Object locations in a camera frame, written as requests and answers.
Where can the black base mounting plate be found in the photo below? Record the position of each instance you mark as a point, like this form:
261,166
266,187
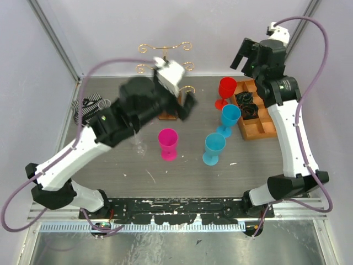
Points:
177,211

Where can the dark rolled tie right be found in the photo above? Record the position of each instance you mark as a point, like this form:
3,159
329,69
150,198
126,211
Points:
249,111

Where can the pink wine glass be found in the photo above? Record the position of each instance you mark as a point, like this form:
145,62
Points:
168,141

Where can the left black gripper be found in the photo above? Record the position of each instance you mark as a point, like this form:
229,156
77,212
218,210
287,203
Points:
190,102

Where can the wooden compartment tray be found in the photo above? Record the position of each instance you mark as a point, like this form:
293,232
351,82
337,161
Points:
261,127

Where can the clear wine glass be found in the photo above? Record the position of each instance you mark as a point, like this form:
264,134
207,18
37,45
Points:
138,145
104,103

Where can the light blue wine glass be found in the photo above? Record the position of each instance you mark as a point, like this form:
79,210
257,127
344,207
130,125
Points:
214,146

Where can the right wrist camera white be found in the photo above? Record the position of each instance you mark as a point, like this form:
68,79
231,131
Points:
278,33

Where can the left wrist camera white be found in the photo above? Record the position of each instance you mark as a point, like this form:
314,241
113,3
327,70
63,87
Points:
169,74

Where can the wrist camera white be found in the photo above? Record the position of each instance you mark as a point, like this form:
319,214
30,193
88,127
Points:
278,33
169,74

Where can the dark rolled tie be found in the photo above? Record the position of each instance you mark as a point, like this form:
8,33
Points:
244,98
249,111

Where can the striped black white cloth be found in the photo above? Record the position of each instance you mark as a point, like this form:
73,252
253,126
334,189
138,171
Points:
90,106

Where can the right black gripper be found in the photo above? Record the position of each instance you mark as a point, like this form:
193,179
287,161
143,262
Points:
248,49

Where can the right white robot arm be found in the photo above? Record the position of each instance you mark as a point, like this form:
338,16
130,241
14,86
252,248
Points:
281,96

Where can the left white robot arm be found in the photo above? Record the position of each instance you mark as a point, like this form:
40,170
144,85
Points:
55,188

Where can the dark rolled tie left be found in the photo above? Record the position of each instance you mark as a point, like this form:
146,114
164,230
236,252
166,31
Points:
244,98

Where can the red wine glass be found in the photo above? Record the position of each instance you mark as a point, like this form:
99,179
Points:
226,89

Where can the gold wire wine glass rack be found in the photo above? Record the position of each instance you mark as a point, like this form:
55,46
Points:
189,66

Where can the white slotted cable duct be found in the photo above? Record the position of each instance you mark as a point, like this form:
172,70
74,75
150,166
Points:
79,226

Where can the clear wine glass front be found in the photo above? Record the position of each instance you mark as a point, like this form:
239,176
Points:
138,145

